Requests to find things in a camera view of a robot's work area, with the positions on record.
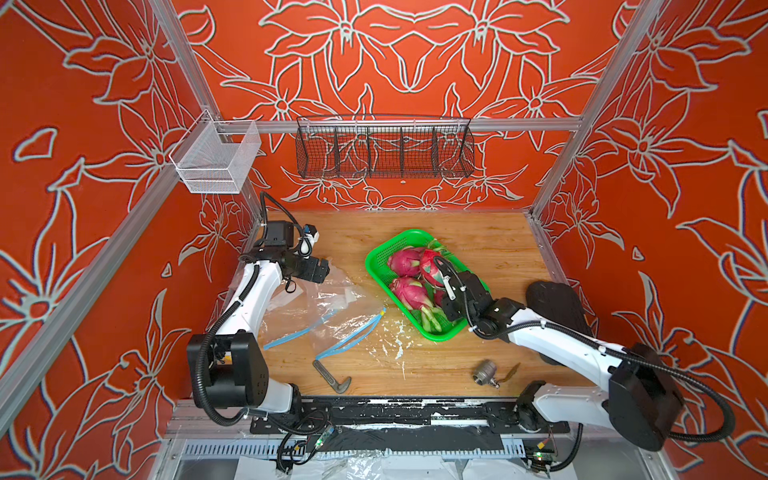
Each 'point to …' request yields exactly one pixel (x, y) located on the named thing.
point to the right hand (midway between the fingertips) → (447, 290)
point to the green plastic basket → (377, 267)
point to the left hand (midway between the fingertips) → (311, 263)
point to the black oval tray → (557, 303)
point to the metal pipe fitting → (485, 374)
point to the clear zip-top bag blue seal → (294, 307)
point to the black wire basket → (384, 146)
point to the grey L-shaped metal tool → (339, 388)
